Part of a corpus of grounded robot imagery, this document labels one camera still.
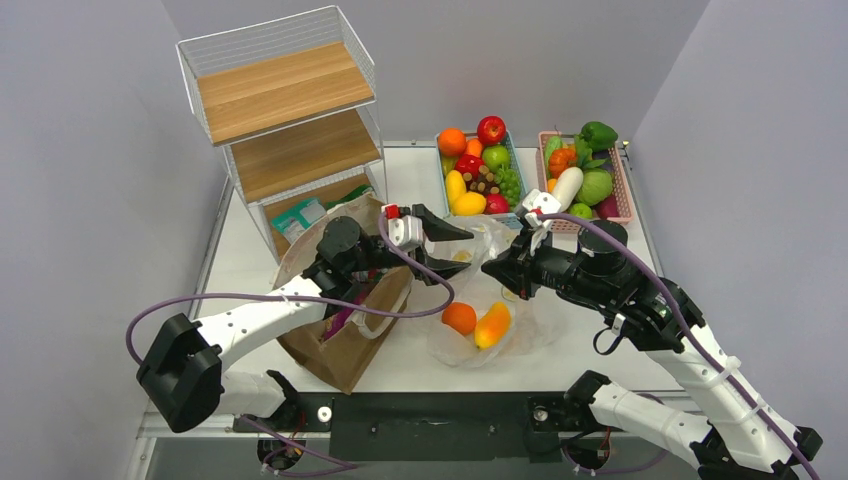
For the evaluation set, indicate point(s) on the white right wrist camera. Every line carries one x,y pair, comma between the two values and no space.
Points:
532,213

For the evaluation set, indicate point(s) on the red bell pepper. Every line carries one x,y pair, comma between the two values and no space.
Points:
468,166

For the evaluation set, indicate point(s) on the teal snack packet lower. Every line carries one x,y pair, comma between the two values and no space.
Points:
297,219

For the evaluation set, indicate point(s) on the green apple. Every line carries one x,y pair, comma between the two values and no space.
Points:
495,157

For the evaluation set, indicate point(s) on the white eggplant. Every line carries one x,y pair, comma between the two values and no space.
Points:
567,186

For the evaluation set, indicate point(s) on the blue plastic fruit basket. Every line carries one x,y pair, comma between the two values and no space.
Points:
484,180

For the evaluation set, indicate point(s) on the brown jute tote bag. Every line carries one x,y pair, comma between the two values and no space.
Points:
341,359

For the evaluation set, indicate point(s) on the green snack packet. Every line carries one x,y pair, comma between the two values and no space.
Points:
350,196

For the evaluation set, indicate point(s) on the red apple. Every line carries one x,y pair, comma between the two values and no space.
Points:
491,130

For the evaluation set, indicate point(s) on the green grape bunch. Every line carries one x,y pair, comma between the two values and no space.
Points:
510,185

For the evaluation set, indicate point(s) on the white wire wooden shelf rack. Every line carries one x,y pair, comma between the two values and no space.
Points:
292,105

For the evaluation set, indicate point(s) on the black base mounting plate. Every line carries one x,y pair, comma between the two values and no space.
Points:
477,426

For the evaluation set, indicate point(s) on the orange pumpkin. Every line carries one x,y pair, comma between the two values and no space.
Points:
560,160

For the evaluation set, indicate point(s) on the purple snack packet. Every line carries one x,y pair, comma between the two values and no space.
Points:
333,324

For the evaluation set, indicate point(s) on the orange fruit back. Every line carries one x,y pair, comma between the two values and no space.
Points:
452,142

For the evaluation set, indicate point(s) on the yellow lemon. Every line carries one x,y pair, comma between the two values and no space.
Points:
468,204

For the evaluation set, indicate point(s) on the green cabbage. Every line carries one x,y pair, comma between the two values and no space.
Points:
596,186

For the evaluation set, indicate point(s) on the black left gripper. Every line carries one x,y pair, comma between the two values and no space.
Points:
437,231

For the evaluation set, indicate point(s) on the pink plastic vegetable basket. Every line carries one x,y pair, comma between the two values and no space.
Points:
621,186

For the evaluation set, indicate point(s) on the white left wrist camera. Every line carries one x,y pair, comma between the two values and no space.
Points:
405,231

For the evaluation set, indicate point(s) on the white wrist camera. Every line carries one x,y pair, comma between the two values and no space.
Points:
532,213
405,231

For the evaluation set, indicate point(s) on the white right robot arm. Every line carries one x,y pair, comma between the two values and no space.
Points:
735,435

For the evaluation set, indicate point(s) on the orange fruit front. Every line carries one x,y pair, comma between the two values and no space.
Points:
461,317

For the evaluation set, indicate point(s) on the red pomegranate fruit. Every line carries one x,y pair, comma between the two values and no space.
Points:
496,204

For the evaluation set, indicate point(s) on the orange fruit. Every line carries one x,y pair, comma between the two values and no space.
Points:
452,142
461,317

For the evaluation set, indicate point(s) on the green bell pepper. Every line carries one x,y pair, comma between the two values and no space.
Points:
599,136

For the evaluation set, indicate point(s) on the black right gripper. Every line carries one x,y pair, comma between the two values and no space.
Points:
515,271

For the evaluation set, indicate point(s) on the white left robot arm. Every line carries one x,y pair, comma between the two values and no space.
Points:
185,372

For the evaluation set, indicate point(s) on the clear plastic lemon-print bag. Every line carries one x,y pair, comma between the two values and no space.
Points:
532,327

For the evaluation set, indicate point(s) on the yellow orange mango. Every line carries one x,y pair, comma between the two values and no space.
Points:
493,326

